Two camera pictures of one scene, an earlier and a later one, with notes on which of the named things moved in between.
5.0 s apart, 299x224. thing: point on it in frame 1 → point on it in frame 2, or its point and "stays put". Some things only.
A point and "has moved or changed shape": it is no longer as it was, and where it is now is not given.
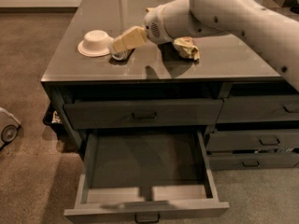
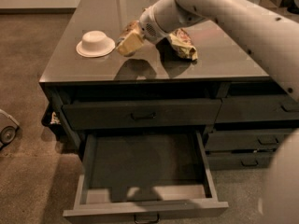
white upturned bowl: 95,43 stays put
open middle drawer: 147,175 stays put
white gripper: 153,24 stays put
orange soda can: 120,54 has moved or changed shape
